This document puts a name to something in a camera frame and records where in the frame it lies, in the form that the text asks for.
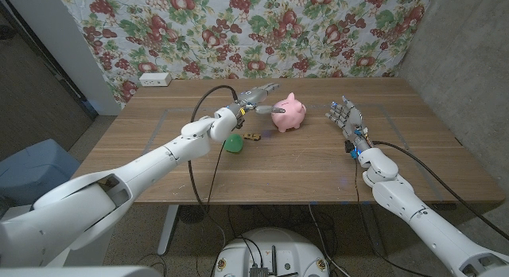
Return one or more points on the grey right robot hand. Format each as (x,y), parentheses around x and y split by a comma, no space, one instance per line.
(353,119)

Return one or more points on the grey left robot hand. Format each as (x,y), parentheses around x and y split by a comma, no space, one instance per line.
(250,98)

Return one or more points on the pink plastic piggy bank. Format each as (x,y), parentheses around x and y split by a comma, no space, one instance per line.
(290,114)

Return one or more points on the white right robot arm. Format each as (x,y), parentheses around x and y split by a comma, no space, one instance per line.
(425,225)

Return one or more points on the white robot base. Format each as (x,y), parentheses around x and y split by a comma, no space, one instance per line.
(294,253)

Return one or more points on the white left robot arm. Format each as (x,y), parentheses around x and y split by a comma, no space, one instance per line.
(119,181)

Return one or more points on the green ball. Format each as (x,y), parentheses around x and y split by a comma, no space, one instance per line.
(234,143)

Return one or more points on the yellow toy car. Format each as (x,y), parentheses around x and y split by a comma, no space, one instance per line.
(252,136)

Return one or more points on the floral fruit print backdrop cloth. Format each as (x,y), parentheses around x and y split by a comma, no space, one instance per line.
(298,30)

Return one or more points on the white power strip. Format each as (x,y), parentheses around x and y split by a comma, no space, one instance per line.
(155,79)

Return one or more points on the grey table leg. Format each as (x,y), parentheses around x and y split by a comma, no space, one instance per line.
(374,233)

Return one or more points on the round black floor fan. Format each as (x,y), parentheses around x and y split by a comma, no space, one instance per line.
(193,213)

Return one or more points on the white table leg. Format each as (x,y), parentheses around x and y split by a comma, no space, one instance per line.
(167,229)

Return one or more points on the blue-grey bin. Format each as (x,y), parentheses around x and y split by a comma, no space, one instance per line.
(36,165)

